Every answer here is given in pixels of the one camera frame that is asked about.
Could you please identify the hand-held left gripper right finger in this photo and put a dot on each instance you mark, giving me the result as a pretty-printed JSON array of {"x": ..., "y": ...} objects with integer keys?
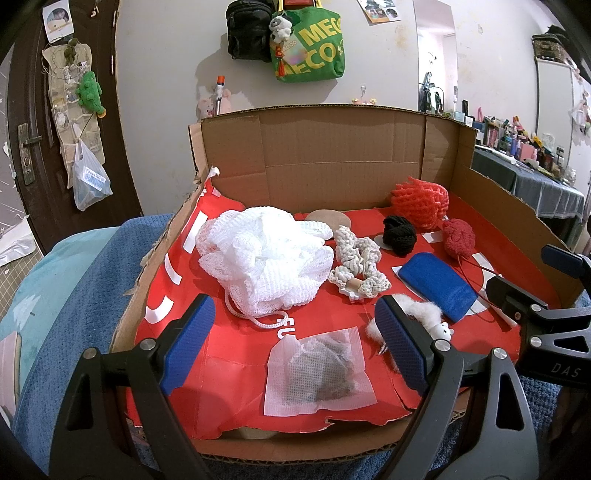
[{"x": 401, "y": 341}]

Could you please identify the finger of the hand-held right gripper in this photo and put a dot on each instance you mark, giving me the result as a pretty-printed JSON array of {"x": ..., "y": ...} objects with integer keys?
[
  {"x": 508, "y": 295},
  {"x": 565, "y": 261}
]

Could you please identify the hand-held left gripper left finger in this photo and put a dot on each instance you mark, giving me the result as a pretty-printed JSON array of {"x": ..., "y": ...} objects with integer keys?
[{"x": 189, "y": 341}]

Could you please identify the fluffy white scrunchie with bow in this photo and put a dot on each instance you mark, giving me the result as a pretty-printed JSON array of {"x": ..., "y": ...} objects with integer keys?
[{"x": 422, "y": 310}]

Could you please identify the translucent sachet packet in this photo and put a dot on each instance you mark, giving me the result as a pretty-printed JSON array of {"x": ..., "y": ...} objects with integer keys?
[{"x": 318, "y": 374}]

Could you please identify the white crocheted scrunchie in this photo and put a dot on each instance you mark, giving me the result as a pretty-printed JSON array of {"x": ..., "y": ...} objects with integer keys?
[{"x": 355, "y": 249}]

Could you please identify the black yarn ball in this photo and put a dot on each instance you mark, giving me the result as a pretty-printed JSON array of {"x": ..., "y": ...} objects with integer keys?
[{"x": 399, "y": 235}]

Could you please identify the white mesh bath pouf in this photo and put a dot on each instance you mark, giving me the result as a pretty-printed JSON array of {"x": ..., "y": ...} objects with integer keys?
[{"x": 263, "y": 258}]

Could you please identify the beige round pad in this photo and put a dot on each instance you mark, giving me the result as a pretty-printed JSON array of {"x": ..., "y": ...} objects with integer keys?
[{"x": 330, "y": 218}]

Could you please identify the red printed cardboard box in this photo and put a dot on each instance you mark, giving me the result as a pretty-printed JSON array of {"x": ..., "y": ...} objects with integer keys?
[{"x": 323, "y": 147}]

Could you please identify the table with grey cloth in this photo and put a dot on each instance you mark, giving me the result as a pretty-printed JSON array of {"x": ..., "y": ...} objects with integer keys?
[{"x": 531, "y": 184}]

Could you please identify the blue knitted blanket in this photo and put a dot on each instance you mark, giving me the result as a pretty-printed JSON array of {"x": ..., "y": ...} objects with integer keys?
[{"x": 92, "y": 277}]

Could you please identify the row of cosmetic bottles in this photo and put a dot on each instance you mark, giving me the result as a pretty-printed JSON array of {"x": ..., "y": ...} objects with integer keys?
[{"x": 508, "y": 138}]

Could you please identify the white hanging plush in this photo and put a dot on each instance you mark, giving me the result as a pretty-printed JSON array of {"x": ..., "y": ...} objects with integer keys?
[{"x": 581, "y": 110}]

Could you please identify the white wardrobe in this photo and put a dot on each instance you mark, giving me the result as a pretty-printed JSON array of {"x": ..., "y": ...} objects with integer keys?
[{"x": 554, "y": 101}]

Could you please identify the light blue printed bedsheet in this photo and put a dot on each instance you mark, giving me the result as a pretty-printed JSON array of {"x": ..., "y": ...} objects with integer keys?
[{"x": 32, "y": 286}]

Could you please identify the clear plastic bag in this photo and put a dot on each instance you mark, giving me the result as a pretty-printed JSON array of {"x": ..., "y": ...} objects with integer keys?
[{"x": 92, "y": 184}]

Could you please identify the dark wooden door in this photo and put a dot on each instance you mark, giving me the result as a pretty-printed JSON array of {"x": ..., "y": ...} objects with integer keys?
[{"x": 120, "y": 161}]

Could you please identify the silver foil sheet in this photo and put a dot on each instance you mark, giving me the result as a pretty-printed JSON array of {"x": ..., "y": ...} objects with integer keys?
[{"x": 14, "y": 244}]

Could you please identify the patterned storage case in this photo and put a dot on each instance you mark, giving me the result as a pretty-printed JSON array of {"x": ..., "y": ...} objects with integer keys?
[{"x": 551, "y": 48}]

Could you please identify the black cloth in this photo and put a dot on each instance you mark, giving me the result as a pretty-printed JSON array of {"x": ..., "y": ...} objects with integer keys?
[{"x": 565, "y": 34}]

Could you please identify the pale pink plush toy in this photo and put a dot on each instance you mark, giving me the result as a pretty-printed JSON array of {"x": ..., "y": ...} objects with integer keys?
[{"x": 205, "y": 108}]

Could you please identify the green plush frog toy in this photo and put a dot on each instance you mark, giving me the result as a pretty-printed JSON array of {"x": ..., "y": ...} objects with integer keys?
[{"x": 90, "y": 92}]

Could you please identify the beige hanging door organiser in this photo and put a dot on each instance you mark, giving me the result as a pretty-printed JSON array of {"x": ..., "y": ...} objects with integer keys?
[{"x": 57, "y": 101}]

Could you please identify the red tassel charm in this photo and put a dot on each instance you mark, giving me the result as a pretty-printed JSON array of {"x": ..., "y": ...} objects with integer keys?
[{"x": 280, "y": 62}]

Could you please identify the green tote bag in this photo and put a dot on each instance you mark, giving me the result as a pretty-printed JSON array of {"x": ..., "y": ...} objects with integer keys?
[{"x": 318, "y": 50}]

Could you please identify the iridescent hanging tag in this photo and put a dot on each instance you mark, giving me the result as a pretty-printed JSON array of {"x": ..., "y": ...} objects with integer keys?
[{"x": 295, "y": 57}]

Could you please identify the small olive plush figure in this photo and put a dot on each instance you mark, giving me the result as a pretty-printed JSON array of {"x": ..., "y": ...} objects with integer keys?
[{"x": 71, "y": 53}]

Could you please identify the black backpack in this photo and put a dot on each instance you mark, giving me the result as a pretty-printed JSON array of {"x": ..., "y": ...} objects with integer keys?
[{"x": 247, "y": 32}]

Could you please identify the red hanging pouch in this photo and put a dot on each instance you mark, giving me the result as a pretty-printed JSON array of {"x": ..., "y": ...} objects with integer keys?
[{"x": 298, "y": 3}]

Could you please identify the wall mirror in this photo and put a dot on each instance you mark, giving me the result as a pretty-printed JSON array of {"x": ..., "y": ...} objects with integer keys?
[{"x": 434, "y": 46}]

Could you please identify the wall photo collage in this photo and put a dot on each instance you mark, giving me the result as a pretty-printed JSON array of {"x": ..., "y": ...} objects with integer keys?
[{"x": 378, "y": 11}]

